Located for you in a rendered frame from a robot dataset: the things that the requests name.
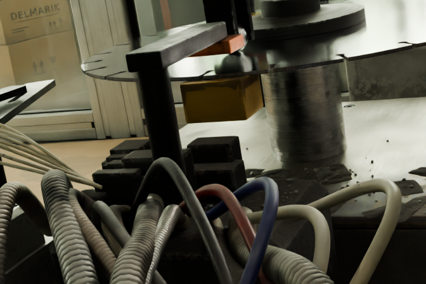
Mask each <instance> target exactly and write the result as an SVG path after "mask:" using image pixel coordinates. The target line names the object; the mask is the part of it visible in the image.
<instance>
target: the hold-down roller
mask: <svg viewBox="0 0 426 284"><path fill-rule="evenodd" d="M238 31H239V34H243V40H244V47H245V46H246V45H247V43H248V38H249V37H248V33H247V31H246V29H245V27H244V26H243V25H241V24H239V23H238ZM244 47H242V48H240V49H237V50H236V51H234V52H232V53H236V52H238V51H240V50H242V49H243V48H244Z"/></svg>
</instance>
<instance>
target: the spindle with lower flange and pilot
mask: <svg viewBox="0 0 426 284"><path fill-rule="evenodd" d="M261 80H262V88H263V93H264V101H265V106H266V115H267V120H268V127H269V136H270V141H271V149H272V154H273V158H274V159H275V160H277V161H280V162H288V163H304V162H315V161H319V160H324V159H328V158H332V157H335V156H337V155H340V154H341V153H343V152H345V151H346V150H347V140H346V135H345V125H344V114H343V109H342V99H341V93H340V84H339V74H338V68H337V63H336V64H331V65H323V66H319V67H311V68H303V69H298V70H289V71H284V72H274V70H273V68H271V70H270V72H269V73H268V74H261Z"/></svg>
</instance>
